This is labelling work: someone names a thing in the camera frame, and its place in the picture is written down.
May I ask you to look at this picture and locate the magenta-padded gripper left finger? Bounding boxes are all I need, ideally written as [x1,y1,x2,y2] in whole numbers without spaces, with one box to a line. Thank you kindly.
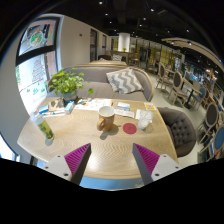
[42,143,92,186]

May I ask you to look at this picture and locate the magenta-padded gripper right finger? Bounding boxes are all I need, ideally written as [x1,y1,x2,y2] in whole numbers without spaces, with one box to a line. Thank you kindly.
[132,143,184,186]

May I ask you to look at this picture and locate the clear green-labelled drink bottle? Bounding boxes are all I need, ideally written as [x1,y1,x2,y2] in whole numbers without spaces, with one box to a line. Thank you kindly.
[33,113,55,141]

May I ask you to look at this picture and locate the flat round red coaster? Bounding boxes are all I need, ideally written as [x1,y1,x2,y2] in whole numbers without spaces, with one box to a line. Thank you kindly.
[122,122,138,135]

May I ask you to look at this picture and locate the clear plastic cup with straw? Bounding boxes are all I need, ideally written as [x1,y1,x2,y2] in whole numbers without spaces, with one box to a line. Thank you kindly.
[137,109,154,131]

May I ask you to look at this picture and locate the dark grey tufted armchair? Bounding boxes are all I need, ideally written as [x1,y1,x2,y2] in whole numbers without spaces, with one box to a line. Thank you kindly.
[156,106,198,158]

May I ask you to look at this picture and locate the brown mug with white inside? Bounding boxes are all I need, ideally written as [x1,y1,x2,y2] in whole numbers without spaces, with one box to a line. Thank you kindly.
[96,105,116,132]

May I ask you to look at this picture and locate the small light blue box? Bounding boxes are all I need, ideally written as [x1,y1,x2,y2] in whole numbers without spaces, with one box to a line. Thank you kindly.
[64,100,76,115]

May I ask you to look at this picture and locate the yellow square card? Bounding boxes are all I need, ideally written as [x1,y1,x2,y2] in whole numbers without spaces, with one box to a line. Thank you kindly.
[143,102,157,111]

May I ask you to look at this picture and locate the blue and white cards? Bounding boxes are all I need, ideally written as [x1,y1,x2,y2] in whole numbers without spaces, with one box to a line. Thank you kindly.
[38,104,66,118]

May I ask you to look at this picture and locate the thick printed menu board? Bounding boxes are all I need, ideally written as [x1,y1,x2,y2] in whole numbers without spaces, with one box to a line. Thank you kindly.
[74,98,113,112]

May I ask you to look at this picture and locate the grey curved sofa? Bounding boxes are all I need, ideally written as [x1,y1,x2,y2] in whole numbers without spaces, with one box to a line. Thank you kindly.
[46,64,156,103]

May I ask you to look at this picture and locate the green potted plant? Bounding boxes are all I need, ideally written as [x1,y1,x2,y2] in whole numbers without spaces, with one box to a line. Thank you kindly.
[47,68,95,104]

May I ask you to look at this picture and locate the grey zigzag pillow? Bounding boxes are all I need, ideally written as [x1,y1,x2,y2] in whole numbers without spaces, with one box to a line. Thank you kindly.
[105,67,145,95]

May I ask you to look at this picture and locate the group of dining chairs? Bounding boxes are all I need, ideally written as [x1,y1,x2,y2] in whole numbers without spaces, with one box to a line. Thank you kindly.
[154,61,224,161]

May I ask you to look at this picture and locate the white round pillar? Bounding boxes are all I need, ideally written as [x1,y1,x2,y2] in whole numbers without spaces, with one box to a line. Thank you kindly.
[117,32,131,53]

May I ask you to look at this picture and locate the black-framed food poster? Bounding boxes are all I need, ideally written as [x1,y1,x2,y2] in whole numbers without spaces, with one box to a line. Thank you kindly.
[16,16,61,64]

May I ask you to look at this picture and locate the group of ceiling lights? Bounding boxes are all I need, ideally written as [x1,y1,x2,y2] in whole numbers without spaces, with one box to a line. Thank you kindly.
[96,0,201,44]

